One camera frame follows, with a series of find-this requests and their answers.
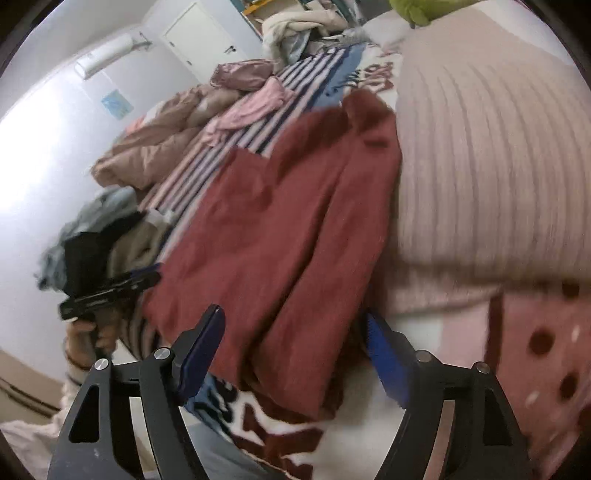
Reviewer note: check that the white pillow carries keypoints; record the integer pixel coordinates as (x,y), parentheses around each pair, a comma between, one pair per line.
(383,27)

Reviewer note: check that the small pink garment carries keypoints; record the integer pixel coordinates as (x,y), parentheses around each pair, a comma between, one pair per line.
(258,104)

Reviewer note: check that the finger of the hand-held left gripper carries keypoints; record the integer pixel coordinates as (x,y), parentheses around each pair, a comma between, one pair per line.
(141,280)

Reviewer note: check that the white crumpled blanket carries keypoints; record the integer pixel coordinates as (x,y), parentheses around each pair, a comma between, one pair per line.
(295,30)

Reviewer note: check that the pink ribbed pillow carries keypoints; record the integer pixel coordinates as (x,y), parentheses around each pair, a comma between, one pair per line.
(485,161)

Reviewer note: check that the pile of grey clothes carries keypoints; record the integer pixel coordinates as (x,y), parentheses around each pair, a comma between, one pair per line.
(92,240)

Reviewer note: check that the person's left hand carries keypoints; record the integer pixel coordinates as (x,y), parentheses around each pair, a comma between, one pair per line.
(85,339)

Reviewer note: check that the yellow shelf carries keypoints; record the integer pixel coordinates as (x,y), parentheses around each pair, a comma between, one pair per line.
(258,7)

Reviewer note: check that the green plush toy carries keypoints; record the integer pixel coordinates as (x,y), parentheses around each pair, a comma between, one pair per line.
(425,9)

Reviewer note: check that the pink dotted bedsheet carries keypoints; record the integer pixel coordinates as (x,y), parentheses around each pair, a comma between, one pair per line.
(545,360)

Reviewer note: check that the dark red garment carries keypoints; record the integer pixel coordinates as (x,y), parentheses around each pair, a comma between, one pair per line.
(277,221)

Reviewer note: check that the pink satin bag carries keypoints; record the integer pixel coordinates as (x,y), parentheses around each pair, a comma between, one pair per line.
(242,74)

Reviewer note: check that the light blue wall poster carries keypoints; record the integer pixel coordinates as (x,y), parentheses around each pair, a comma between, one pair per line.
(116,104)

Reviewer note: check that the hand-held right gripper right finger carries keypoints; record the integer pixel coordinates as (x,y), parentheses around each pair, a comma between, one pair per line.
(385,355)

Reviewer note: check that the pink quilt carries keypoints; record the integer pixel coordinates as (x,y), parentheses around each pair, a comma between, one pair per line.
(152,147)

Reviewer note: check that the white air conditioner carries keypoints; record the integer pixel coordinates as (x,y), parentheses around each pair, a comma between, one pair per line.
(111,55)

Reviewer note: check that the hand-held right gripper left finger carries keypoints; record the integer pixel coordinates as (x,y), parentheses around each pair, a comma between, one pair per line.
(203,350)

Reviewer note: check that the white door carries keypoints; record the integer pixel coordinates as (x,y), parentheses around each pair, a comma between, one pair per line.
(203,32)

